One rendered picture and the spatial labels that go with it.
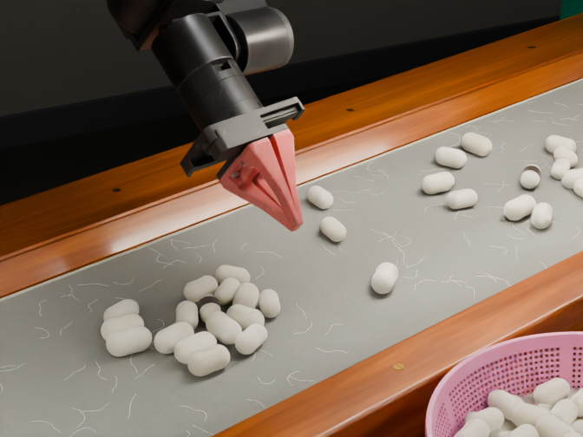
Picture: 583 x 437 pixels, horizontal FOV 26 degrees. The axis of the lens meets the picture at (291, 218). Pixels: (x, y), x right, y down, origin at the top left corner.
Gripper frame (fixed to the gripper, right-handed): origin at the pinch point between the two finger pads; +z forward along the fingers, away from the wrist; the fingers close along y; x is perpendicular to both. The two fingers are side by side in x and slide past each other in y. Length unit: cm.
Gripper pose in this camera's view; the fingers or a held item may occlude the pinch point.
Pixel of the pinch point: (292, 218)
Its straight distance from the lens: 106.0
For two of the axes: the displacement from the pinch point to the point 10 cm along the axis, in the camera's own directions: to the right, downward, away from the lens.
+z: 5.1, 8.3, -2.2
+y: 7.5, -3.1, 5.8
